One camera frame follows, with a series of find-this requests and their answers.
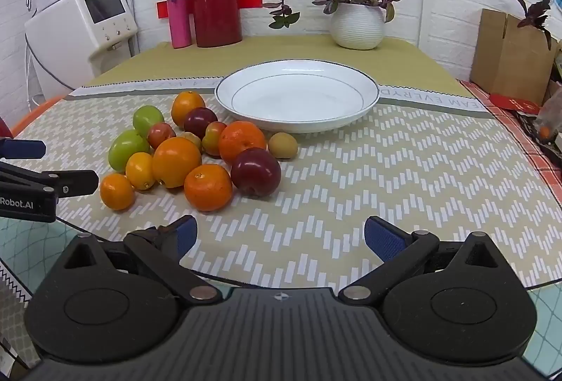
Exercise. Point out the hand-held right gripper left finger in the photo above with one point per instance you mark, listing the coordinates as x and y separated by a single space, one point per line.
186 232

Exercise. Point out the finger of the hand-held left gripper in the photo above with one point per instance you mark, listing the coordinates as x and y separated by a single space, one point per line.
24 149
74 182

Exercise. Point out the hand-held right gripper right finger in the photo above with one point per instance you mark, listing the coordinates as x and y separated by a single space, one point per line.
381 238

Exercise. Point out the orange with stem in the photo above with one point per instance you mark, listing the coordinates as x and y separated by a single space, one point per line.
207 187

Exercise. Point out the small yellow orange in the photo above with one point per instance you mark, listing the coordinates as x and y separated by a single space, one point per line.
139 170

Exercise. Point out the large orange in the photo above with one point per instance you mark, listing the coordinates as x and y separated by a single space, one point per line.
175 161

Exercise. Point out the red apple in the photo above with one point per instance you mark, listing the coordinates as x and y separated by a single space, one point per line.
255 172

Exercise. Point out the dark red plum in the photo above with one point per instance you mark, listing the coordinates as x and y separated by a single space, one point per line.
200 121

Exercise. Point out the small brown fruit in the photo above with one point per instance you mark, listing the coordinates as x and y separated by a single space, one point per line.
283 145

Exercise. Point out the white ceramic plate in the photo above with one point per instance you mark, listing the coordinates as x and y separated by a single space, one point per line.
298 95

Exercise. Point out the chevron patterned tablecloth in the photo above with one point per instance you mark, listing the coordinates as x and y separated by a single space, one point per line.
351 187

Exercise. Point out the green round fruit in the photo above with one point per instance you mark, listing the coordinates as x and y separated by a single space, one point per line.
125 150
148 119

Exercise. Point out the red and green fruit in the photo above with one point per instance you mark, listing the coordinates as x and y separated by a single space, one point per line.
213 139

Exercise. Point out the small red fruit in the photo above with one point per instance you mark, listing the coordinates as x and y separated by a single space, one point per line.
160 134

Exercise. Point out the white appliance with screen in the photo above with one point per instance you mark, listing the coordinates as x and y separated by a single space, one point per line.
66 38

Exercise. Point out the orange plaid cloth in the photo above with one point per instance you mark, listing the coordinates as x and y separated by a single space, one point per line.
542 176

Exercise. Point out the red envelope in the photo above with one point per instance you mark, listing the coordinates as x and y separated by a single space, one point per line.
511 103

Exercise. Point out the pink bottle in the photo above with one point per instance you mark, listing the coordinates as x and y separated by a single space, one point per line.
179 18

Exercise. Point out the clear plastic bag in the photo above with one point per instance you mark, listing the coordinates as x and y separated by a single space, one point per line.
549 121

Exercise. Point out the olive green table mat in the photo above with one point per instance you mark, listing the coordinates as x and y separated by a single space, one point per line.
285 49

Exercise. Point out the white ribbed plant pot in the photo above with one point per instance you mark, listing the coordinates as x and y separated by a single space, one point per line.
358 27

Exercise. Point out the cardboard box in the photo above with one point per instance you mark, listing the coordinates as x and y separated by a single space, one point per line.
505 56

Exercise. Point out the dark purple plant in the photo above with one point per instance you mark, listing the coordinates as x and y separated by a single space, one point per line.
538 12

